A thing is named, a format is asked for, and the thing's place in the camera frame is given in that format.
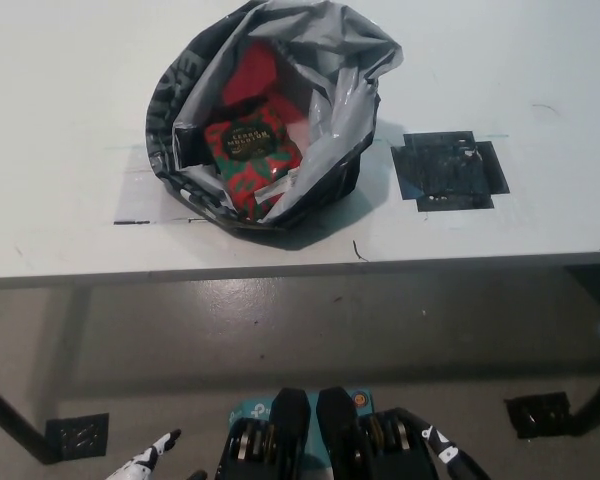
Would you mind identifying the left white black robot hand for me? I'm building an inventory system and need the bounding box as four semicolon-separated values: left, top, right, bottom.
107;428;209;480

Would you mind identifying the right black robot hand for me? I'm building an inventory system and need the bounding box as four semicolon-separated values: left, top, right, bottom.
402;407;476;480

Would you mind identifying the red green coffee bean bag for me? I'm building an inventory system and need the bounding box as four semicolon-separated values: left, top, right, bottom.
203;105;301;224

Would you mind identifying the black grey plastic bag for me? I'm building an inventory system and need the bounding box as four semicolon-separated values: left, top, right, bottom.
144;0;405;235

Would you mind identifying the teal cardboard box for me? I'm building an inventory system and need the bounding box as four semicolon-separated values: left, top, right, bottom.
228;388;376;480

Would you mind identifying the clear tape patch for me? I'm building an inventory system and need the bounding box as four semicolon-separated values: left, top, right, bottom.
113;144;201;225

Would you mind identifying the black tape patch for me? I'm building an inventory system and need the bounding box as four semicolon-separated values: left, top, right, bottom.
390;132;511;212

